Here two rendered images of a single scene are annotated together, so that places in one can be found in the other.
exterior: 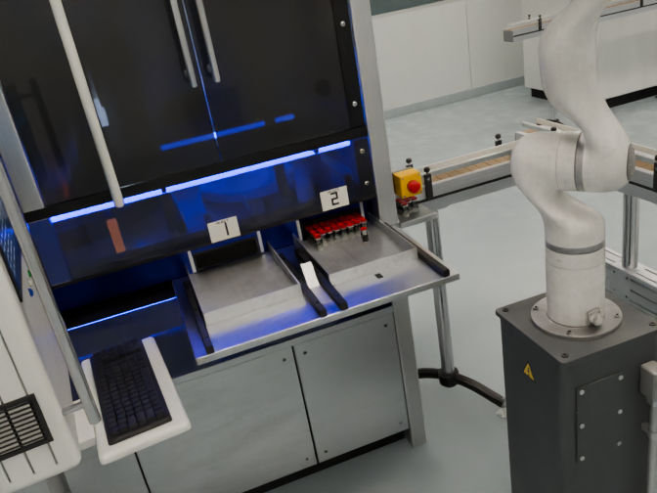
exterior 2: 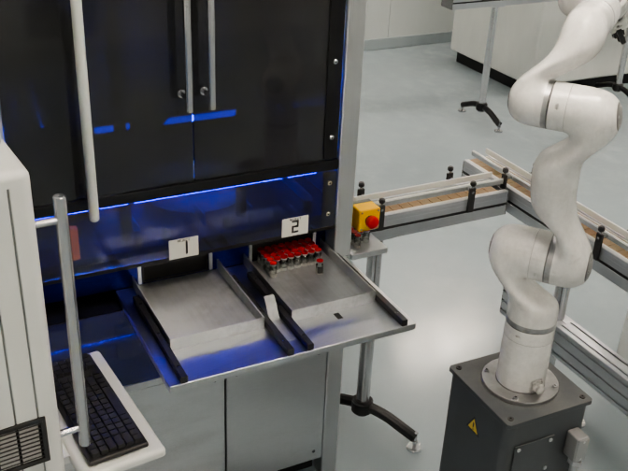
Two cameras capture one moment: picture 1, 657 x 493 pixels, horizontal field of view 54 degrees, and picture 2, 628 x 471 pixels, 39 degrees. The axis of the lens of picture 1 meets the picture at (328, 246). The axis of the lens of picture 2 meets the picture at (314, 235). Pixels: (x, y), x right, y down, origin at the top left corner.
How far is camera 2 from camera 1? 0.78 m
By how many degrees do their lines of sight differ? 12
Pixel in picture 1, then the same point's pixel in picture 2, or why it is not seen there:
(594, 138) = (565, 247)
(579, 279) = (531, 354)
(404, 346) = (332, 375)
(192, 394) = not seen: hidden behind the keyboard
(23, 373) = (40, 397)
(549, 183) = (521, 273)
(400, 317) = not seen: hidden behind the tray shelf
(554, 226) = (519, 308)
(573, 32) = (565, 168)
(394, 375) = (317, 403)
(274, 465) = not seen: outside the picture
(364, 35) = (353, 75)
